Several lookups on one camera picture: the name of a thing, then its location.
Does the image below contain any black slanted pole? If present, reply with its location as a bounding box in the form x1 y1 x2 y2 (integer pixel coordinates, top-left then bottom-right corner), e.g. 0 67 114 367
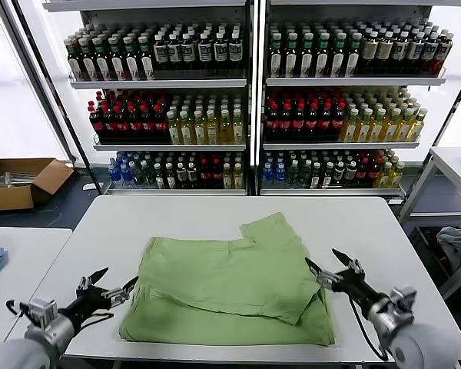
398 59 461 203
10 0 104 197

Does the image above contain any dark bottle green cap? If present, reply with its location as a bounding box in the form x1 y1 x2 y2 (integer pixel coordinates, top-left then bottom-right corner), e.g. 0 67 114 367
284 33 300 78
315 33 331 78
122 36 141 81
330 33 347 78
300 33 316 78
137 35 156 81
269 33 285 78
67 41 84 81
79 38 97 81
108 36 127 81
346 33 363 78
93 37 111 81

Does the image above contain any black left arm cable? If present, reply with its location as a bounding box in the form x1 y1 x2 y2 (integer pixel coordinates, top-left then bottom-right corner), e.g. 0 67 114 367
78 311 115 328

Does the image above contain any red cap cola bottle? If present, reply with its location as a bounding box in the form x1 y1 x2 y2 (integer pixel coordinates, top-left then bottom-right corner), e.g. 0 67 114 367
154 105 170 142
88 105 104 142
114 105 130 142
318 101 334 141
211 161 224 190
356 159 370 188
101 105 118 142
331 101 347 141
292 102 307 141
279 102 294 141
141 105 157 142
305 101 321 141
367 159 381 188
198 161 212 190
266 103 281 141
127 105 143 142

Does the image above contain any grey metal shelving unit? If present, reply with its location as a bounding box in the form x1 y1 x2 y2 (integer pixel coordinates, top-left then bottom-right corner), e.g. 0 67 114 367
41 0 256 198
254 0 449 199

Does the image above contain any dark bottle beige label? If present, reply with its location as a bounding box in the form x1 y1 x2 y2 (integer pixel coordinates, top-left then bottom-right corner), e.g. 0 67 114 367
376 32 393 76
360 32 378 76

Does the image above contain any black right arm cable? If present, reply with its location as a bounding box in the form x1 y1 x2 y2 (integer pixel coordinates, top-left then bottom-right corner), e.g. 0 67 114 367
348 296 390 361

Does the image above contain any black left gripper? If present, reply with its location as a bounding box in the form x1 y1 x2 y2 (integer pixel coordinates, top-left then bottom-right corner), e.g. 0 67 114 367
63 267 140 322

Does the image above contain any brown cardboard box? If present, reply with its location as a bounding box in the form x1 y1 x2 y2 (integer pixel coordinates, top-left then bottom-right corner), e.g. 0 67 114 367
0 158 77 213

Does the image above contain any grey metal side table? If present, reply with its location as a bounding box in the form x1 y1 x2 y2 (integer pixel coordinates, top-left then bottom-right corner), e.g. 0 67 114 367
398 146 461 301

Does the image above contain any pale blue cloth pile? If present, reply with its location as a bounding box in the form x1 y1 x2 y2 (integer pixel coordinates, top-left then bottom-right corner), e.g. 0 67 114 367
436 226 461 274

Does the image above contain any grey metal rods bundle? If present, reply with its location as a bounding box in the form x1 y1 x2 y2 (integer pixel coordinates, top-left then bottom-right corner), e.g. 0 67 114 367
2 171 39 189

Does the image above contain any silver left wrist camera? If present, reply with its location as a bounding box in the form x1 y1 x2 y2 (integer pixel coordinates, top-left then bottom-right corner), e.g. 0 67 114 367
20 298 58 328

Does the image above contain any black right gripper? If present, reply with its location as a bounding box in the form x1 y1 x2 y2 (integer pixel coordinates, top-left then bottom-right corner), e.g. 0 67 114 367
304 248 386 313

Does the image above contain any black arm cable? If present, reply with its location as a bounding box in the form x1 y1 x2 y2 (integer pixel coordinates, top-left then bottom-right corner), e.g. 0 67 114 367
348 296 390 361
78 311 115 328

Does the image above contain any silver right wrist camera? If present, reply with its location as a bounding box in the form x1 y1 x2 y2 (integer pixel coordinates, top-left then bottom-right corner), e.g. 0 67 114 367
387 286 419 322

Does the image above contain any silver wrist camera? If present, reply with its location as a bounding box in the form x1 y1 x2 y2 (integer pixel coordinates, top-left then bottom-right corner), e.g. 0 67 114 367
387 286 419 322
20 298 58 328

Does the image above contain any light green t-shirt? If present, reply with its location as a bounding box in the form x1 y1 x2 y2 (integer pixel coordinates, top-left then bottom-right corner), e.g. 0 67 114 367
118 212 337 347

